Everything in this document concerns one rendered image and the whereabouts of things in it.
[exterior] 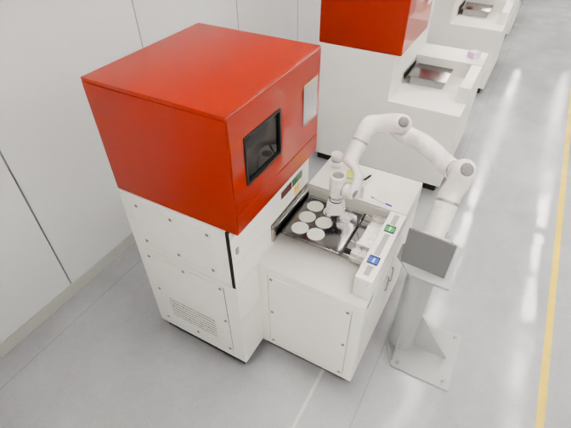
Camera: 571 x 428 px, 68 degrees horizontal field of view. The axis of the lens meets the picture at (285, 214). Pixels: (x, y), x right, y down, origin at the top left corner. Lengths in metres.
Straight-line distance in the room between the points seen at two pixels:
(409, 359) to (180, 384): 1.48
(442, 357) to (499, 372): 0.36
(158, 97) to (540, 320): 2.93
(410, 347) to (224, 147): 1.98
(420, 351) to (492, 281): 0.93
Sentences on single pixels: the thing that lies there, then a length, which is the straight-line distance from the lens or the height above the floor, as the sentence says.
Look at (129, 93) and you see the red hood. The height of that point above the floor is 1.80.
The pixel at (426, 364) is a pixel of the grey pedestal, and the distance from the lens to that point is 3.02.
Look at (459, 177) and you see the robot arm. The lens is 2.26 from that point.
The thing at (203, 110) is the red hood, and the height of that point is 1.82.
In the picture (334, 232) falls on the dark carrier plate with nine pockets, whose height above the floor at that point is 0.90.
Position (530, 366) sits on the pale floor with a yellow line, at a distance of 3.29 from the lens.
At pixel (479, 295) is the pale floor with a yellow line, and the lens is 3.51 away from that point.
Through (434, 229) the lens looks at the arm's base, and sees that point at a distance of 2.29.
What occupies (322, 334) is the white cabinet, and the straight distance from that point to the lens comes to 2.50.
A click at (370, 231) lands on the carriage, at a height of 0.88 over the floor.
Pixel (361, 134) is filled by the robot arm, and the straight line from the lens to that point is 2.27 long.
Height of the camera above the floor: 2.55
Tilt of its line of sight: 42 degrees down
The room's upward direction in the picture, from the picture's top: 1 degrees counter-clockwise
